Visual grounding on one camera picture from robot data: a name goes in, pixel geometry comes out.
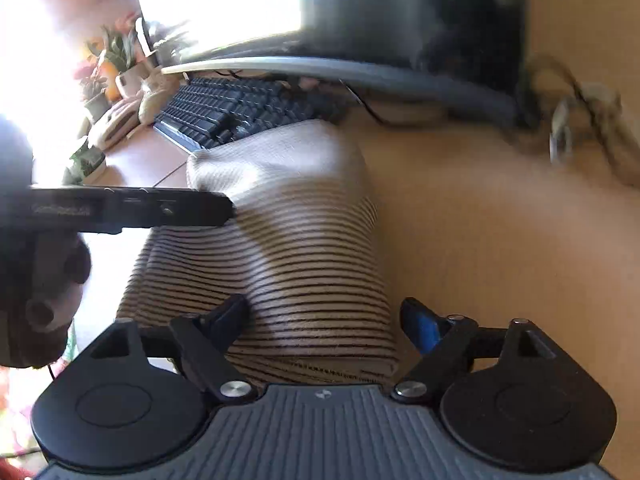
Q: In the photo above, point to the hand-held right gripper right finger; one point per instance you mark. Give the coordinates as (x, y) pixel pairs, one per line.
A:
(422, 327)

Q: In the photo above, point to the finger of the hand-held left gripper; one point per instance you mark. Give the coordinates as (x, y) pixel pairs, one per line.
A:
(190, 210)

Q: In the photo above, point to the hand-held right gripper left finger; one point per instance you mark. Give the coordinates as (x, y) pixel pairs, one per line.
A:
(227, 317)

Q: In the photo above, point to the grey striped garment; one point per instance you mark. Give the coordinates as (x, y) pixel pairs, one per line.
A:
(310, 240)

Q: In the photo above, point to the black computer keyboard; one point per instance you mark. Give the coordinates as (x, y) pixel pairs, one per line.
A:
(220, 105)

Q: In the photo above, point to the small green potted plant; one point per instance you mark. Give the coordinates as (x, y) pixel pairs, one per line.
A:
(85, 162)

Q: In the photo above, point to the beige desk telephone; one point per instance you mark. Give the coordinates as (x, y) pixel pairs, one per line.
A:
(112, 125)

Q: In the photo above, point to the beige toy figure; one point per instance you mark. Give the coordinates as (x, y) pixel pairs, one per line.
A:
(155, 97)

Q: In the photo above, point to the potted plant white pot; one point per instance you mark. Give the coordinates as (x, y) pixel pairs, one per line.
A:
(122, 52)

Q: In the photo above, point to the black curved computer monitor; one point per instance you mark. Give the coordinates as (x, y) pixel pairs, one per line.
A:
(400, 10)

